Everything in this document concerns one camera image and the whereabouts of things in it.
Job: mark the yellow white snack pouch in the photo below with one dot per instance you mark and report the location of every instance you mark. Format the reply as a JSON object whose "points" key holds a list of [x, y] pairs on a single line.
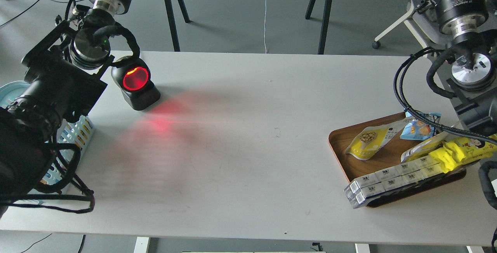
{"points": [[370, 140]]}

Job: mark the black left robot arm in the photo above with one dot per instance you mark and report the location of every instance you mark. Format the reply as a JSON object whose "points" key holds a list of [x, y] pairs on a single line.
{"points": [[64, 71]]}

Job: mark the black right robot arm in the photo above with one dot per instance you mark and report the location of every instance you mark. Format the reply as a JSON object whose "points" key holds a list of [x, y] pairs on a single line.
{"points": [[465, 71]]}

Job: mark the blue snack packet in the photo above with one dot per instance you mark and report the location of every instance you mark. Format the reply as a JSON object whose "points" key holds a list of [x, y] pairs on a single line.
{"points": [[418, 130]]}

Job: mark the light blue plastic basket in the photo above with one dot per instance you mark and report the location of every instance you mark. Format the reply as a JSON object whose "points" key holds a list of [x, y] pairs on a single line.
{"points": [[79, 133]]}

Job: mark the yellow cartoon snack bag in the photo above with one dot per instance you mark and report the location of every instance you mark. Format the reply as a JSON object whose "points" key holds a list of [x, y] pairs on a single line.
{"points": [[461, 151]]}

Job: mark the black barcode scanner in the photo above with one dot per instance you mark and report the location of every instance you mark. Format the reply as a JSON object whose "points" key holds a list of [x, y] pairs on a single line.
{"points": [[134, 79]]}

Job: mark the long white box pack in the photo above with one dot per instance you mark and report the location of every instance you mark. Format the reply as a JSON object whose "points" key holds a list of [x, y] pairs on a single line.
{"points": [[405, 176]]}

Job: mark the white yellow flat pouch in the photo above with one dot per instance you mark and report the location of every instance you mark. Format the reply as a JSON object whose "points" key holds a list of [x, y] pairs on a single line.
{"points": [[424, 148]]}

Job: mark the white office chair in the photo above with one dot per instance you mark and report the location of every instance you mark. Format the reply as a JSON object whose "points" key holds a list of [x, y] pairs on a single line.
{"points": [[421, 27]]}

